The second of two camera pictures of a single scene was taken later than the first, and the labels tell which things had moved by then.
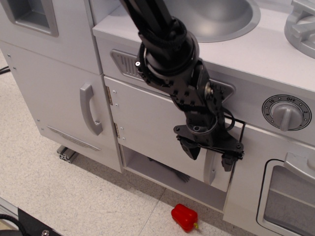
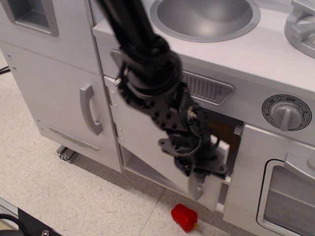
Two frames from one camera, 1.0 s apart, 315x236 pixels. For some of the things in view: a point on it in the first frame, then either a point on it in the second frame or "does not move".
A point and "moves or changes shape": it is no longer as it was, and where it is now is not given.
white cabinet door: [145, 120] moves or changes shape
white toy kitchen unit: [75, 65] does not move
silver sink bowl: [217, 20] does not move
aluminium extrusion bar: [65, 153] does not move
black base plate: [33, 227] does not move
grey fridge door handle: [86, 91] does not move
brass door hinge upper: [110, 96] does not move
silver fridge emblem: [74, 139] does not move
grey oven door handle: [300, 164] does not move
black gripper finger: [191, 148] -> [187, 168]
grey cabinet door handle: [210, 166] moves or changes shape
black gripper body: [207, 133] -> [193, 146]
